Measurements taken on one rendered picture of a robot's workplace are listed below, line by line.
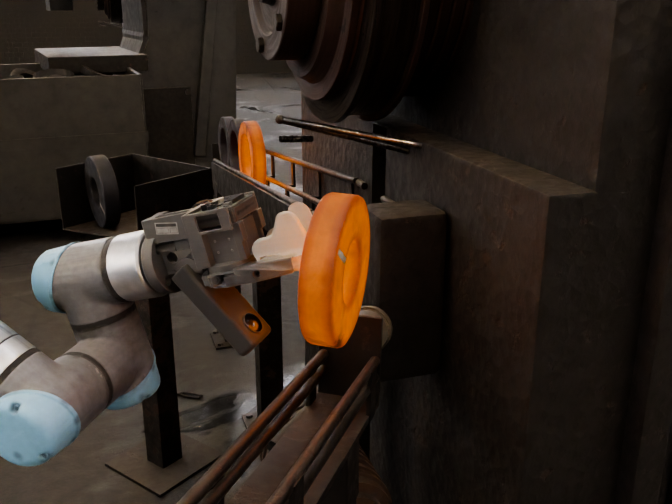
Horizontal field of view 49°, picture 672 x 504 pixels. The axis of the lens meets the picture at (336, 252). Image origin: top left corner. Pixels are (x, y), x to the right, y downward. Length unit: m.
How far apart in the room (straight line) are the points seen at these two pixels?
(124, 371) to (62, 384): 0.09
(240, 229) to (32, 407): 0.26
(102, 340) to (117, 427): 1.22
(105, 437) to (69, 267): 1.22
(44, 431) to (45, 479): 1.17
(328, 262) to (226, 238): 0.13
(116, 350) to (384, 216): 0.37
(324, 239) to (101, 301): 0.29
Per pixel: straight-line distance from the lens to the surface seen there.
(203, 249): 0.76
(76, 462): 1.97
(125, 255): 0.81
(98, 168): 1.61
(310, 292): 0.68
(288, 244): 0.73
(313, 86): 1.15
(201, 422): 2.04
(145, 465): 1.90
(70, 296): 0.86
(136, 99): 3.52
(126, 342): 0.87
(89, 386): 0.81
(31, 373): 0.79
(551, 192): 0.80
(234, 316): 0.79
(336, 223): 0.68
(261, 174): 1.83
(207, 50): 4.04
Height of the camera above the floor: 1.06
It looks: 19 degrees down
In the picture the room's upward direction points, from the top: straight up
